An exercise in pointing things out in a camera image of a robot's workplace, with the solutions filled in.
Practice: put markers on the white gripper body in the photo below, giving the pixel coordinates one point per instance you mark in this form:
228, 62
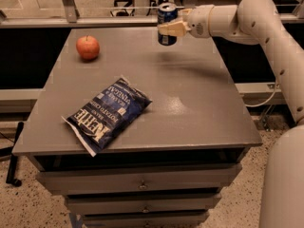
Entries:
199, 21

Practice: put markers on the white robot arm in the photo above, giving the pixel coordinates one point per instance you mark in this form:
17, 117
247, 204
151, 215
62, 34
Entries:
258, 22

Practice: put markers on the red apple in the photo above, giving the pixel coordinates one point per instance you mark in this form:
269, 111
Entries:
88, 47

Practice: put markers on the black office chair base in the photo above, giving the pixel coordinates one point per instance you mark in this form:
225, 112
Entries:
131, 8

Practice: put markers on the grey metal railing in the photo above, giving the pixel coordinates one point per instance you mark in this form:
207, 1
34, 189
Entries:
96, 13

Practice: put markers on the blue kettle chips bag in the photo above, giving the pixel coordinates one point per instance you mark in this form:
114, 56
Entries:
108, 114

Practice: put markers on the grey drawer cabinet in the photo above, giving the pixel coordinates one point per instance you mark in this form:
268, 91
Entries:
145, 135

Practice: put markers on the middle grey drawer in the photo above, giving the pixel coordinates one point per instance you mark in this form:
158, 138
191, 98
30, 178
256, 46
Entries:
143, 204

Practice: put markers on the grey drawer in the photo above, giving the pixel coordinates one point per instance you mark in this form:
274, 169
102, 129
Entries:
143, 204
145, 220
138, 179

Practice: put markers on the top grey drawer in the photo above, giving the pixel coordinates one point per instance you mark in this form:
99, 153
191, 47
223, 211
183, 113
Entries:
138, 179

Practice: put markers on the bottom grey drawer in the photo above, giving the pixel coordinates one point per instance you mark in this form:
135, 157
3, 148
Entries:
145, 220

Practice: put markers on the black pole on floor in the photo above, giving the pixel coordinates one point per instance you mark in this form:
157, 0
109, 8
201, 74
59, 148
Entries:
11, 179

